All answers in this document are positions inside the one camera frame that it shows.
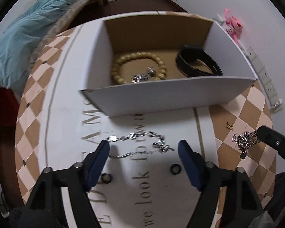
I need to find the woven wicker chair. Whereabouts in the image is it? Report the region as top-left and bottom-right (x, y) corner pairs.
(27, 0), (102, 70)

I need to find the silver charm bracelet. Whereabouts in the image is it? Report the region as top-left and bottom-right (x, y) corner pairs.
(132, 67), (156, 83)

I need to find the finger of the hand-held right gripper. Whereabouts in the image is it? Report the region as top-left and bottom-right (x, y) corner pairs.
(256, 125), (285, 169)

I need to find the white power strip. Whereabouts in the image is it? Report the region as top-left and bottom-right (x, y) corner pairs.
(246, 46), (284, 113)

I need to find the red wooden furniture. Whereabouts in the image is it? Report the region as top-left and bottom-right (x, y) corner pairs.
(0, 87), (26, 209)

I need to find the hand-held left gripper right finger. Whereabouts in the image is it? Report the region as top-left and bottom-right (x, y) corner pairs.
(178, 140), (264, 228)

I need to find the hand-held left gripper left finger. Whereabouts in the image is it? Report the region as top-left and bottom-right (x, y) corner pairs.
(26, 140), (110, 228)

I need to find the black leather bracelet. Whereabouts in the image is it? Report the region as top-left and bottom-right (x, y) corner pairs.
(175, 45), (223, 78)

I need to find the chunky silver chain bracelet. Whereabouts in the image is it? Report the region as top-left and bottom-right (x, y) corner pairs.
(232, 130), (259, 159)

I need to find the white cardboard box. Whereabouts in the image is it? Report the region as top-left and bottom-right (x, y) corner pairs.
(79, 11), (258, 117)

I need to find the pink plush toy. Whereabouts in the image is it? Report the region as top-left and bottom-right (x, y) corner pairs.
(222, 9), (243, 41)

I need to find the light blue fluffy blanket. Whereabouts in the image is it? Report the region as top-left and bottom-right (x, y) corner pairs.
(0, 0), (102, 89)

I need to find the wooden bead bracelet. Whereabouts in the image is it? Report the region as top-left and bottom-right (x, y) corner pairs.
(111, 52), (167, 84)

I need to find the thin silver chain necklace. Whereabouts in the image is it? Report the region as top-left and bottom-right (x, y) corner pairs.
(107, 131), (174, 158)

